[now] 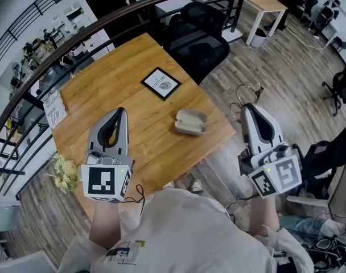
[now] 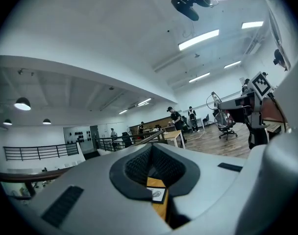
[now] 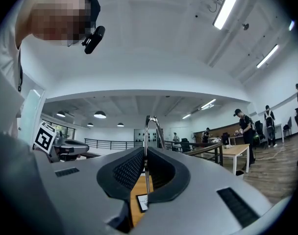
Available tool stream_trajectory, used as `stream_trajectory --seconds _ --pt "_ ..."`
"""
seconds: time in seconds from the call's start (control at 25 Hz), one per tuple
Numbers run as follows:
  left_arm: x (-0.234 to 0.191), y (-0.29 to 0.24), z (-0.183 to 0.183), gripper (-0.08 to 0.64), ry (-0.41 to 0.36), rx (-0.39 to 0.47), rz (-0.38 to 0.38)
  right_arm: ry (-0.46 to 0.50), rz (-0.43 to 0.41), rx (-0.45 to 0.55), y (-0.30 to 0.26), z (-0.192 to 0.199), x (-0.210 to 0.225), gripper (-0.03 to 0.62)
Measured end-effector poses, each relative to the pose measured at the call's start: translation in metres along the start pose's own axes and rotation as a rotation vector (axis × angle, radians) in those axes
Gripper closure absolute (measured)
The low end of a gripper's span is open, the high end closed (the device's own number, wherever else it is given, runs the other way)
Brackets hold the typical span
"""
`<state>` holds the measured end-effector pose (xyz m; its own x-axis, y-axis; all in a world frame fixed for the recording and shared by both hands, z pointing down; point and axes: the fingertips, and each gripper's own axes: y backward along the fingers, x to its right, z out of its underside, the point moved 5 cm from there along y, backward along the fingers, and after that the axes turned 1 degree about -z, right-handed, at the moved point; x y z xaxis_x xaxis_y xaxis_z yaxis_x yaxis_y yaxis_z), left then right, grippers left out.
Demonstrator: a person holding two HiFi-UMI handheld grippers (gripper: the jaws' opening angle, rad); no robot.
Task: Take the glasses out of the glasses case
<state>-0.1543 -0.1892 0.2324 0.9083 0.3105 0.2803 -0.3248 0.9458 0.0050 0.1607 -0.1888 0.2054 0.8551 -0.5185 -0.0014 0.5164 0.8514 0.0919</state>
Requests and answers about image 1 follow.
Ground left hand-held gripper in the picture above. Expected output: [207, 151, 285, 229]
[81, 106, 135, 203]

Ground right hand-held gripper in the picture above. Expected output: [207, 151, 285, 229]
[238, 103, 303, 200]

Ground eyeglasses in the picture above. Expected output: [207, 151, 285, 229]
[229, 81, 264, 116]

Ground beige glasses case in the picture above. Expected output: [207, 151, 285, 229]
[174, 109, 208, 137]

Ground person's left forearm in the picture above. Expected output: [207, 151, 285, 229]
[89, 199, 122, 250]

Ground person's right forearm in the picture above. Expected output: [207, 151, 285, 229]
[248, 195, 281, 237]

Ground pale yellow flower bouquet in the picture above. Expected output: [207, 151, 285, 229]
[44, 148, 79, 195]

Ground white printed sign card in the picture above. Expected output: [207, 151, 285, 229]
[43, 89, 68, 130]

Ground black framed picture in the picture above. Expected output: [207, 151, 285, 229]
[141, 66, 182, 101]

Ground white trash bin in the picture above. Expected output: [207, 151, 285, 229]
[251, 28, 267, 48]

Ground wooden table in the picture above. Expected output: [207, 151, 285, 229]
[0, 0, 249, 198]

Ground black mesh office chair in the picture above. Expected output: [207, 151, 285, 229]
[163, 1, 230, 86]

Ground person's white shirt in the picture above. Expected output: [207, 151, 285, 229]
[59, 188, 315, 273]

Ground wooden desk with white legs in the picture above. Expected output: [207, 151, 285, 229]
[241, 0, 289, 46]

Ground grey cabinet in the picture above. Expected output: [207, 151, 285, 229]
[0, 195, 22, 233]

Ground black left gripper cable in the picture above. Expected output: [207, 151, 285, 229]
[124, 184, 146, 216]

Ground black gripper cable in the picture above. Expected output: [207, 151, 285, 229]
[124, 184, 146, 216]
[225, 193, 259, 224]

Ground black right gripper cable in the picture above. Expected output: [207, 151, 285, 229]
[225, 193, 259, 224]

